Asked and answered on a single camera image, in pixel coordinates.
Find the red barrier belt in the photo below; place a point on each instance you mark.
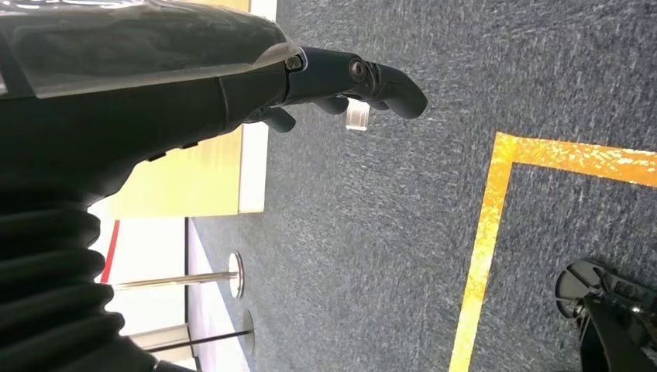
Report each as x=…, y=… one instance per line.
x=110, y=251

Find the chrome stanchion post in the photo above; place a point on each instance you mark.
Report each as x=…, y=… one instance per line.
x=236, y=274
x=248, y=334

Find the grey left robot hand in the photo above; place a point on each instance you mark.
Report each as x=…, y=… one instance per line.
x=128, y=113

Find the clear acrylic stand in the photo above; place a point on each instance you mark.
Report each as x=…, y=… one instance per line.
x=358, y=118

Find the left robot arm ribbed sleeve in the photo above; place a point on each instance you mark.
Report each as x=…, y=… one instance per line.
x=46, y=287

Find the light wood desk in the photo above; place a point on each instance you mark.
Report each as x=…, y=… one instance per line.
x=179, y=179

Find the black wheeled stand base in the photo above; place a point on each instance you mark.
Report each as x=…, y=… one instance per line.
x=616, y=318

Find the yellow floor tape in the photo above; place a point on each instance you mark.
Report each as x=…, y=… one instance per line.
x=487, y=231

